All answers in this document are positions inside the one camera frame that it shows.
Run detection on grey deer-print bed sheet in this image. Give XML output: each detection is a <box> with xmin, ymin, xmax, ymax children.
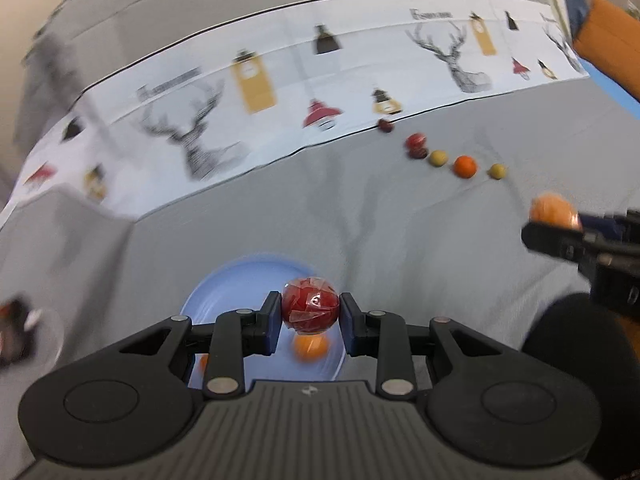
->
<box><xmin>0</xmin><ymin>0</ymin><xmax>623</xmax><ymax>480</ymax></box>

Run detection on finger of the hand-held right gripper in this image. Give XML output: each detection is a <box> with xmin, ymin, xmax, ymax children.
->
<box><xmin>521</xmin><ymin>222</ymin><xmax>596</xmax><ymax>263</ymax></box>

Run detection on orange pillow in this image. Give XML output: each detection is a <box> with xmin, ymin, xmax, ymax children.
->
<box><xmin>572</xmin><ymin>0</ymin><xmax>640</xmax><ymax>102</ymax></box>

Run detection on black smartphone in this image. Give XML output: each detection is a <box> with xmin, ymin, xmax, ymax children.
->
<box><xmin>0</xmin><ymin>299</ymin><xmax>42</xmax><ymax>367</ymax></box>

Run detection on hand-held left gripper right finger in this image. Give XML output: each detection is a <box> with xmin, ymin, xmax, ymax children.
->
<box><xmin>340</xmin><ymin>292</ymin><xmax>521</xmax><ymax>400</ymax></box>

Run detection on oval orange fruit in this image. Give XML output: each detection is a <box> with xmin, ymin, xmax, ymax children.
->
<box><xmin>292</xmin><ymin>334</ymin><xmax>331</xmax><ymax>362</ymax></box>

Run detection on round orange mandarin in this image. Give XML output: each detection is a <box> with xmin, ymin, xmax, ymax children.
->
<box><xmin>529</xmin><ymin>192</ymin><xmax>581</xmax><ymax>232</ymax></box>

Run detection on light blue round plate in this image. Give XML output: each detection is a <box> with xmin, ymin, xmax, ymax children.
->
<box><xmin>179</xmin><ymin>256</ymin><xmax>348</xmax><ymax>390</ymax></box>

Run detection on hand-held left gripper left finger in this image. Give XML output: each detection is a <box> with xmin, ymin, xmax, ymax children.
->
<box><xmin>107</xmin><ymin>291</ymin><xmax>283</xmax><ymax>397</ymax></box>

